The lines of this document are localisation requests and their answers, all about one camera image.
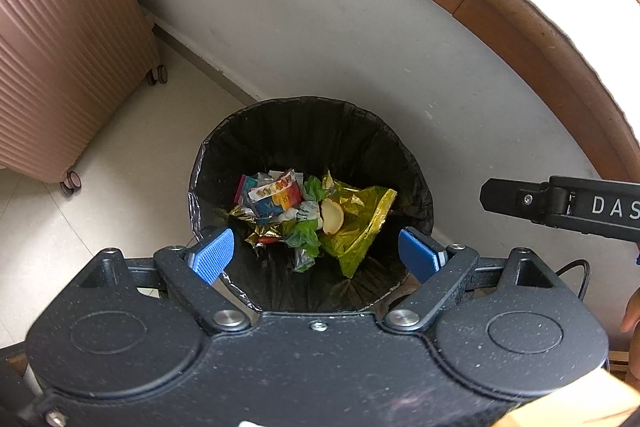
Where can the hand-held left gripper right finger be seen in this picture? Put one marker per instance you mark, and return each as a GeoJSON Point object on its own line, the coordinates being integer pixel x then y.
{"type": "Point", "coordinates": [415, 252]}

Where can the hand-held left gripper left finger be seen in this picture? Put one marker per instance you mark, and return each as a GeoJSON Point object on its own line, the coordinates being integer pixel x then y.
{"type": "Point", "coordinates": [215, 254]}

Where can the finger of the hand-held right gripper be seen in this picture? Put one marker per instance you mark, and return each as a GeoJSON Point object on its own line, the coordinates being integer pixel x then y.
{"type": "Point", "coordinates": [515, 199]}

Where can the trash bin with black bag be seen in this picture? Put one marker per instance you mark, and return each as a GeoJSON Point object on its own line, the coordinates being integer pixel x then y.
{"type": "Point", "coordinates": [300, 137]}

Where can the person's right hand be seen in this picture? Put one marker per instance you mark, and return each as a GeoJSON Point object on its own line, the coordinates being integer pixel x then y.
{"type": "Point", "coordinates": [634, 314]}

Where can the yellow green packet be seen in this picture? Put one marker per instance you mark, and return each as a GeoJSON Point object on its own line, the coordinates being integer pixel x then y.
{"type": "Point", "coordinates": [360, 222]}

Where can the crumpled gold foil wrapper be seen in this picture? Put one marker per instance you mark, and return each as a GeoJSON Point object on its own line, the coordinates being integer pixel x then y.
{"type": "Point", "coordinates": [347, 197]}

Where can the green plastic wrapper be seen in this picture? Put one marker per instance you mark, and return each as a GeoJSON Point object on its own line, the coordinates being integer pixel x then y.
{"type": "Point", "coordinates": [305, 237]}

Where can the pink ribbed suitcase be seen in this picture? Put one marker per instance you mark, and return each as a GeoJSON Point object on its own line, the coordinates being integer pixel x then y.
{"type": "Point", "coordinates": [60, 32]}

